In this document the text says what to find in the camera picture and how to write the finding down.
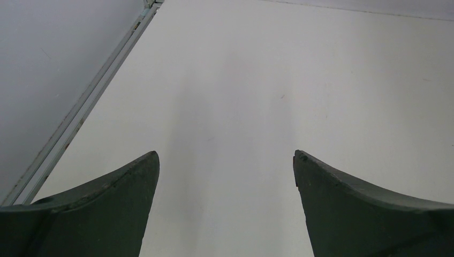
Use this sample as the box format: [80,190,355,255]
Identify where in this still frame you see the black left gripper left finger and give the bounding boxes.
[1,151,160,256]

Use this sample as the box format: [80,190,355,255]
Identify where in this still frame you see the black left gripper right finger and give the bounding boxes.
[293,150,453,256]

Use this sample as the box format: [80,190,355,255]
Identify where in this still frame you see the aluminium frame rail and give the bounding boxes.
[1,1,161,206]

